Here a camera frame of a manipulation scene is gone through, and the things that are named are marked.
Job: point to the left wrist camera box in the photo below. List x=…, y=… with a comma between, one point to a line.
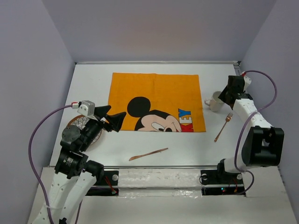
x=86, y=108

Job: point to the floral patterned ceramic plate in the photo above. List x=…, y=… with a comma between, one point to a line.
x=80, y=121

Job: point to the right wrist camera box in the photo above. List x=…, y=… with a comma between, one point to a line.
x=247, y=81

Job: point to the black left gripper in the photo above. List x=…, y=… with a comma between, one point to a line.
x=116, y=120

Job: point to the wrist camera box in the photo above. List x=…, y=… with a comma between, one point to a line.
x=86, y=108
x=247, y=81

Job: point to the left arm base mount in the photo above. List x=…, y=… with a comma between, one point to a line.
x=107, y=186

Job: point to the copper fork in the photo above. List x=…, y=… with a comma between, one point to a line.
x=227, y=119

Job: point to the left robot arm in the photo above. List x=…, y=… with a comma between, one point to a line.
x=74, y=173

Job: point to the yellow Mickey Mouse placemat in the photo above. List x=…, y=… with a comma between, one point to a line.
x=158, y=102

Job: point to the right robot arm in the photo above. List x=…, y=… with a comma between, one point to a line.
x=263, y=144

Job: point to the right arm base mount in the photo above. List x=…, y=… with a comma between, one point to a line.
x=215, y=184

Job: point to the white ceramic mug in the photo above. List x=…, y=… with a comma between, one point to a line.
x=214, y=103

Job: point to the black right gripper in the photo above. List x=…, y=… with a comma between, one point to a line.
x=223, y=95

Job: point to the copper butter knife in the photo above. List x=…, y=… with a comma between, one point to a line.
x=143, y=155

